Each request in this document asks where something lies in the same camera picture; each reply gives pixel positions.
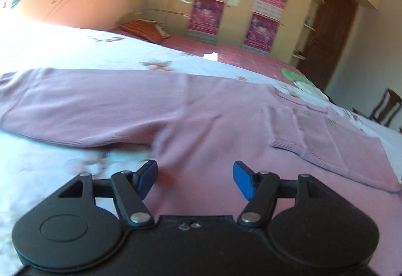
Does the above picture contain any white floral bedsheet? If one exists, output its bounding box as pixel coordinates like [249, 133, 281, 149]
[0, 12, 402, 264]

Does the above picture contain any dark wooden chair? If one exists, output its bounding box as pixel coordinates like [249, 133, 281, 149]
[353, 88, 402, 127]

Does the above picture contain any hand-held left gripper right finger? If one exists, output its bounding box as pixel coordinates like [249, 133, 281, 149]
[232, 161, 334, 228]

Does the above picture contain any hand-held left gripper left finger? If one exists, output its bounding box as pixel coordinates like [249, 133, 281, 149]
[57, 160, 158, 229]

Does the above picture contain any pink knit sweater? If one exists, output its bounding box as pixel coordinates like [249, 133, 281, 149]
[0, 68, 402, 224]

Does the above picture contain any orange striped pillow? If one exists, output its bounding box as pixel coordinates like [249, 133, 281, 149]
[119, 20, 171, 43]

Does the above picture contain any brown wooden door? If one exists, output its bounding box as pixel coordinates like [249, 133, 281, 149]
[296, 0, 359, 93]

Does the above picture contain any pink checkered bed cover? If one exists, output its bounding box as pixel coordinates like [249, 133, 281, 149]
[108, 28, 303, 76]

